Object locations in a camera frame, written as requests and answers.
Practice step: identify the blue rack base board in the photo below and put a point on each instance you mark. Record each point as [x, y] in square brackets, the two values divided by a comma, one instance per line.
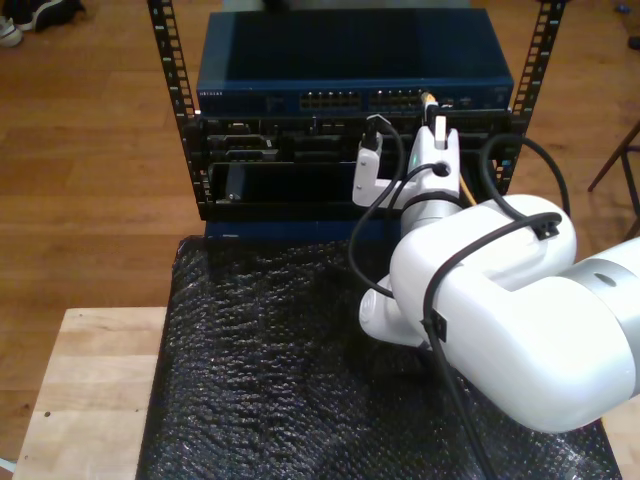
[300, 229]

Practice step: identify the black bubble wrap mat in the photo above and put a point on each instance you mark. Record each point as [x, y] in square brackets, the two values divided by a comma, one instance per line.
[250, 375]

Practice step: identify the small blue floor object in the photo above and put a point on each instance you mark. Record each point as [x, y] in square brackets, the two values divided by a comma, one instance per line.
[622, 8]

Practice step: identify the white sneaker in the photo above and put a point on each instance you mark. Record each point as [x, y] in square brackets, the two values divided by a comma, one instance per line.
[9, 32]

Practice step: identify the dark blue sneaker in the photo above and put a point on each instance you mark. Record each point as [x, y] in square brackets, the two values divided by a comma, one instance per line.
[50, 12]

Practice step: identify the dark wooden stool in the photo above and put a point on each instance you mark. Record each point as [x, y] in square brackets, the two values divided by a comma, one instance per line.
[613, 159]

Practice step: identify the blue network switch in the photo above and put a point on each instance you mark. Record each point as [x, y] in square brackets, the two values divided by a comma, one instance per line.
[300, 50]

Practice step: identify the black server rack frame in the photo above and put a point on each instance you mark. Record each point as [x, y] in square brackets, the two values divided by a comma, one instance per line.
[156, 22]

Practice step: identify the black rack server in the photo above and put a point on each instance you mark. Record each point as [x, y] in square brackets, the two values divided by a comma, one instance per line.
[300, 142]

